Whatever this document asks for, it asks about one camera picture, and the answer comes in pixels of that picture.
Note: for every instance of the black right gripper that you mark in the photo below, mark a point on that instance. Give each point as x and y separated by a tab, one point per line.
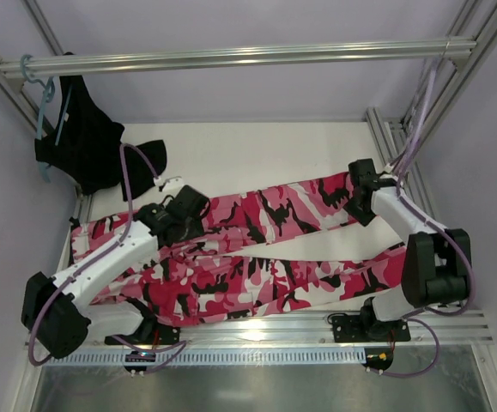
357	204

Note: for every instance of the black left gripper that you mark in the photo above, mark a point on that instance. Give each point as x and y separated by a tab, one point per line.
192	210

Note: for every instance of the pink camouflage trousers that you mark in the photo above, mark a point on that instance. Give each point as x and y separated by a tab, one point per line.
207	279

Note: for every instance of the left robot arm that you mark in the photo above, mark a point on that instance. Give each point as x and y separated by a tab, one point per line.
58	310

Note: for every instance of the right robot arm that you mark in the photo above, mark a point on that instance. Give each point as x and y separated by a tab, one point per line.
436	268

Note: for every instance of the lilac clothes hanger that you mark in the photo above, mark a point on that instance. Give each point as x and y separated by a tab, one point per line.
415	116

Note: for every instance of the light blue clothes hanger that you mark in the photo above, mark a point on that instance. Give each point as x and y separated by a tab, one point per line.
49	90

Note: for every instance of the black garment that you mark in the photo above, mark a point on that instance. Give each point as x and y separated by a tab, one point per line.
86	146

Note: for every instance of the aluminium right frame rail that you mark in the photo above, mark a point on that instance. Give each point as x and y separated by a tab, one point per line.
468	41

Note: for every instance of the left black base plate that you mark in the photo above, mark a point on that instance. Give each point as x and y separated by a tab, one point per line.
153	334

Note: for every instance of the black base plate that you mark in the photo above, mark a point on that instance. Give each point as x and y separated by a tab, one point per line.
153	334
352	328

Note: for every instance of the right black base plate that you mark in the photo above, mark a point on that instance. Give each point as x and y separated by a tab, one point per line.
352	328

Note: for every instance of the slotted grey cable duct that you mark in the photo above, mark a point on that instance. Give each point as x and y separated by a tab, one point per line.
208	357

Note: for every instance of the aluminium hanging rail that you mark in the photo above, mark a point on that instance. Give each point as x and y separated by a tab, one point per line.
73	65

